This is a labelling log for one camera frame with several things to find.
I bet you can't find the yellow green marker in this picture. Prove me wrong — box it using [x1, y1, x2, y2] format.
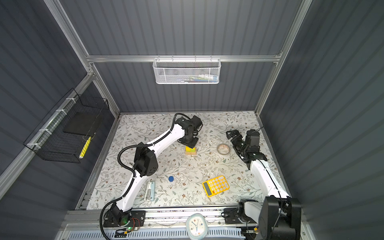
[79, 137, 92, 159]

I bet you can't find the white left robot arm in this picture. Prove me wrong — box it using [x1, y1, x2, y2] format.
[110, 113, 203, 216]

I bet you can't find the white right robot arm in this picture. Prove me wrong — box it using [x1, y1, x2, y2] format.
[226, 129, 302, 240]

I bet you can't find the clear tape roll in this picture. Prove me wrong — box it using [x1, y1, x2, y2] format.
[217, 144, 231, 156]

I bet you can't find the yellow calculator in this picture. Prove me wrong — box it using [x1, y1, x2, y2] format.
[202, 175, 230, 198]

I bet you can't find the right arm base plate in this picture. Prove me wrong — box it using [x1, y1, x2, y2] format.
[221, 207, 249, 224]

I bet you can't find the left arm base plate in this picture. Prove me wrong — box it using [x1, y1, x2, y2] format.
[103, 210, 146, 228]

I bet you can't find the white analog clock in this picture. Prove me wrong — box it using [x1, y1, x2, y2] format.
[186, 213, 208, 240]

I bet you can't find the long yellow block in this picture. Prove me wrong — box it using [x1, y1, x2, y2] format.
[186, 147, 196, 153]

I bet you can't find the black corrugated cable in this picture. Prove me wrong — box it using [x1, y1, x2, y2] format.
[98, 112, 191, 240]

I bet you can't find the white stapler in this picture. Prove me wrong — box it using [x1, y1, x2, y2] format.
[145, 181, 156, 202]

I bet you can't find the natural wood block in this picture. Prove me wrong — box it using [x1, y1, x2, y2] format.
[185, 151, 197, 156]

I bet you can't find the white wire basket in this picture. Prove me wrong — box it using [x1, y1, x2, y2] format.
[153, 59, 222, 85]

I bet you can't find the black wire basket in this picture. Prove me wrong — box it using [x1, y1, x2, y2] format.
[24, 91, 110, 164]

